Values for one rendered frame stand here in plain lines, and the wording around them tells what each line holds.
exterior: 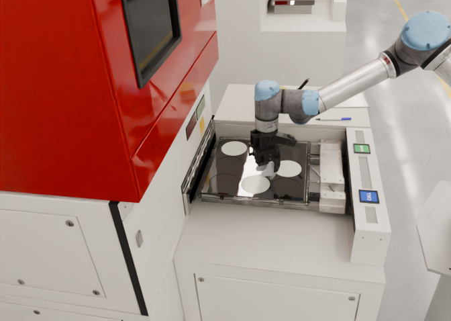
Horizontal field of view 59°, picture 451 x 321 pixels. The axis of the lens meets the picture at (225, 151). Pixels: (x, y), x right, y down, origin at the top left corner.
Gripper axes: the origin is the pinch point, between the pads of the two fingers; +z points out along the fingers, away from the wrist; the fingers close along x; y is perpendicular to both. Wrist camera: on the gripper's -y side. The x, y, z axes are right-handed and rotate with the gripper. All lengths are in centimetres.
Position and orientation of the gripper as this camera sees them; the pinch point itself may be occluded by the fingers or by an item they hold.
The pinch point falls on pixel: (272, 175)
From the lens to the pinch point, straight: 141.5
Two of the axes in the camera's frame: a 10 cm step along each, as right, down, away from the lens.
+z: 0.6, 8.2, 5.6
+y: -9.1, 2.8, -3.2
